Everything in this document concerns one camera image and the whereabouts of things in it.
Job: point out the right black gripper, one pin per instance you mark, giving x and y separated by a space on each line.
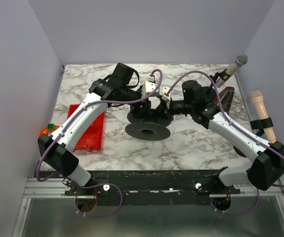
165 108

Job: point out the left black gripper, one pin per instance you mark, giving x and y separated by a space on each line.
140 104

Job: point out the black filament spool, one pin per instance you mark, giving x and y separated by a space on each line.
149 126

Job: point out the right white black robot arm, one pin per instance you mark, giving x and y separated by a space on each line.
266 155

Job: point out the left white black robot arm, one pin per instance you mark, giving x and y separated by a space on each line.
56 149

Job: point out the black round microphone stand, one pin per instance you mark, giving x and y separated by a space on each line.
212 84

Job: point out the red plastic bin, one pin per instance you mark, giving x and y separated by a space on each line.
91 140

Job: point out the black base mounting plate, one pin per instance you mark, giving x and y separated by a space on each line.
145 188

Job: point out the green toy brick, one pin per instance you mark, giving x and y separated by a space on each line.
51 127

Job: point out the grey silver microphone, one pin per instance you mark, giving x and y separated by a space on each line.
240 61

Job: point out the pink beige microphone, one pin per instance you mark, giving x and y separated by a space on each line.
256 98

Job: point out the orange toy brick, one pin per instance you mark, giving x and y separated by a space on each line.
46 132

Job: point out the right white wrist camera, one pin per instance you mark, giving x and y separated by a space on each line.
165 96

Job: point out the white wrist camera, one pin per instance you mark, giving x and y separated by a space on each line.
165 96
147 88

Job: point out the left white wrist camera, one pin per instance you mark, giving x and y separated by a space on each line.
147 88

